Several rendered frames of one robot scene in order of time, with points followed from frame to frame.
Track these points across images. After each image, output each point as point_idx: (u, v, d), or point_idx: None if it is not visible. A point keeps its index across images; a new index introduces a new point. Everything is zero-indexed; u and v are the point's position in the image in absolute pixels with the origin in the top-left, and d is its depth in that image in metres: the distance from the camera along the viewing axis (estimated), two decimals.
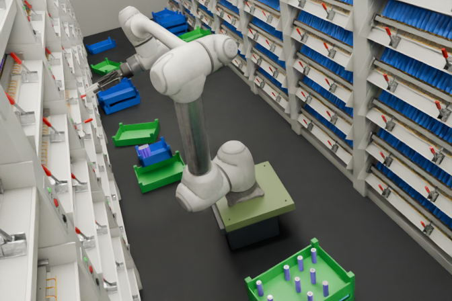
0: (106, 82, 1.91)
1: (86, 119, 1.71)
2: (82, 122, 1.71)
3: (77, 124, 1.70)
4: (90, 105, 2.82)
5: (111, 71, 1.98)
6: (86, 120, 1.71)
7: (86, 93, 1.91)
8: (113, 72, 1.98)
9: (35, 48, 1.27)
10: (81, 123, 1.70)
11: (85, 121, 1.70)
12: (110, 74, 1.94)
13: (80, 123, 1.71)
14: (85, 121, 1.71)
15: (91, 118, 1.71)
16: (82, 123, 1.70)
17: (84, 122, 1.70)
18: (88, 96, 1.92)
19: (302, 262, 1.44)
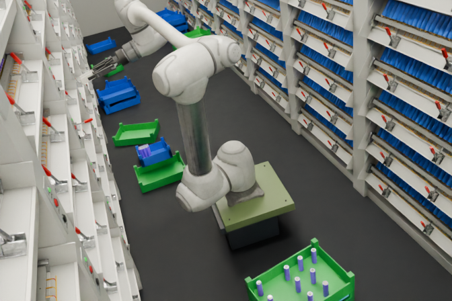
0: (101, 68, 1.87)
1: (86, 119, 1.71)
2: (82, 122, 1.71)
3: (77, 124, 1.70)
4: (90, 105, 2.82)
5: (106, 58, 1.94)
6: (86, 120, 1.71)
7: (81, 79, 1.87)
8: (108, 59, 1.94)
9: (35, 48, 1.27)
10: (81, 123, 1.70)
11: (85, 121, 1.70)
12: (105, 61, 1.90)
13: (80, 123, 1.71)
14: (85, 121, 1.71)
15: (91, 118, 1.71)
16: (82, 123, 1.70)
17: (84, 122, 1.70)
18: (83, 82, 1.88)
19: (302, 262, 1.44)
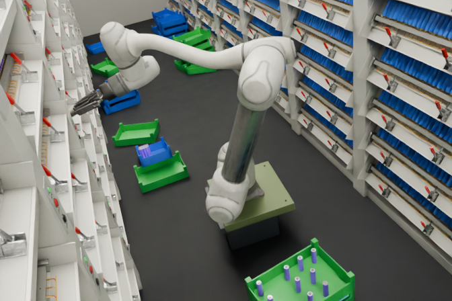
0: (83, 105, 1.65)
1: None
2: None
3: None
4: None
5: (89, 93, 1.72)
6: None
7: None
8: (92, 93, 1.71)
9: (35, 48, 1.27)
10: None
11: None
12: (89, 97, 1.68)
13: None
14: None
15: None
16: None
17: None
18: None
19: (302, 262, 1.44)
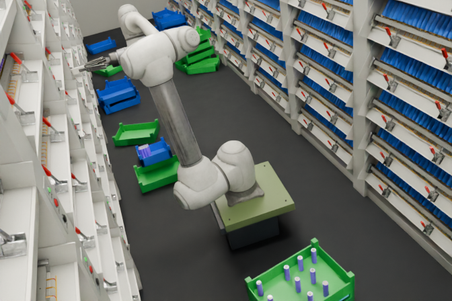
0: (93, 64, 2.09)
1: None
2: None
3: None
4: (90, 105, 2.82)
5: (98, 58, 2.15)
6: None
7: (72, 70, 2.07)
8: (100, 59, 2.15)
9: (35, 48, 1.27)
10: None
11: None
12: (98, 60, 2.11)
13: None
14: None
15: None
16: None
17: None
18: (72, 73, 2.08)
19: (302, 262, 1.44)
